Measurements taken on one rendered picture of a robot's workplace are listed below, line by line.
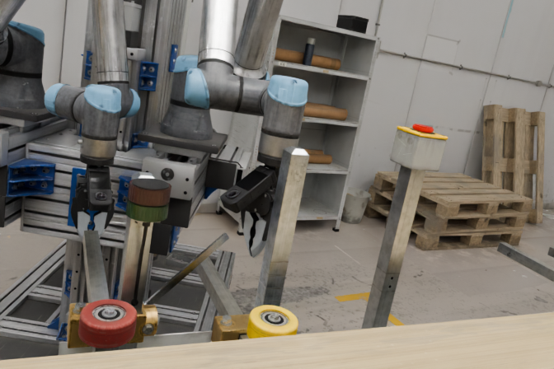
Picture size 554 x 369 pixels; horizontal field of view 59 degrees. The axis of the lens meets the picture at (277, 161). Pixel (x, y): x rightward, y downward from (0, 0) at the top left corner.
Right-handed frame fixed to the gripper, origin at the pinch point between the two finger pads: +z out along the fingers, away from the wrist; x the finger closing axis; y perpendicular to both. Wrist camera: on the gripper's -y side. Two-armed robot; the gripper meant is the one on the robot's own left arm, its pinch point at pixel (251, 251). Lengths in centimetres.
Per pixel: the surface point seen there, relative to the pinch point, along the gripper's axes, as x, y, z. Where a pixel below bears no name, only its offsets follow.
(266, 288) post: -10.9, -5.5, 1.6
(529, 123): 114, 509, -12
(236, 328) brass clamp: -9.3, -9.8, 9.2
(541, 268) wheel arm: -31, 90, 8
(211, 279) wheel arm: 8.8, -1.5, 10.2
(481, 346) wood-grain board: -41.7, 16.1, 2.1
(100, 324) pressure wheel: -8.0, -35.3, 1.5
